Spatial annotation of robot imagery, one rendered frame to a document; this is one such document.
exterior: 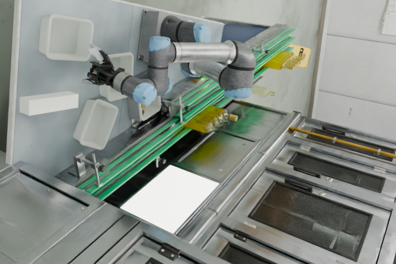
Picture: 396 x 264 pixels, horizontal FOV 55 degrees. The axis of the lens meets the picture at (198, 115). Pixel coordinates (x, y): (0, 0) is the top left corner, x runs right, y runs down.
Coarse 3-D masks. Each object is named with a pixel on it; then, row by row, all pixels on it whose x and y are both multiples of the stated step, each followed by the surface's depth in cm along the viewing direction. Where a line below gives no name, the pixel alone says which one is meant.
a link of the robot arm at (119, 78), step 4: (120, 72) 138; (124, 72) 139; (116, 76) 137; (120, 76) 137; (124, 76) 137; (116, 80) 137; (120, 80) 136; (116, 84) 137; (120, 84) 136; (116, 88) 138; (120, 88) 143; (120, 92) 138
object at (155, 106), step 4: (156, 100) 215; (160, 100) 215; (140, 104) 200; (152, 104) 218; (156, 104) 216; (160, 104) 215; (140, 108) 201; (144, 108) 215; (148, 108) 215; (152, 108) 216; (156, 108) 216; (140, 112) 202; (144, 112) 212; (148, 112) 212; (152, 112) 212; (156, 112) 214; (140, 116) 203; (144, 116) 208; (148, 116) 209
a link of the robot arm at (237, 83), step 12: (192, 72) 193; (204, 72) 182; (216, 72) 173; (228, 72) 162; (240, 72) 158; (252, 72) 160; (228, 84) 162; (240, 84) 160; (228, 96) 163; (240, 96) 161
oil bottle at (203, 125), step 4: (192, 120) 223; (196, 120) 223; (200, 120) 223; (204, 120) 223; (184, 124) 227; (188, 124) 225; (192, 124) 224; (196, 124) 222; (200, 124) 220; (204, 124) 219; (208, 124) 219; (212, 124) 221; (192, 128) 225; (196, 128) 223; (200, 128) 221; (204, 128) 219; (208, 128) 219; (204, 132) 221; (208, 132) 220
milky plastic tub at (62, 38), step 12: (48, 24) 145; (60, 24) 157; (72, 24) 162; (84, 24) 164; (48, 36) 146; (60, 36) 159; (72, 36) 164; (84, 36) 165; (48, 48) 147; (60, 48) 160; (72, 48) 166; (84, 48) 165; (72, 60) 158; (84, 60) 163
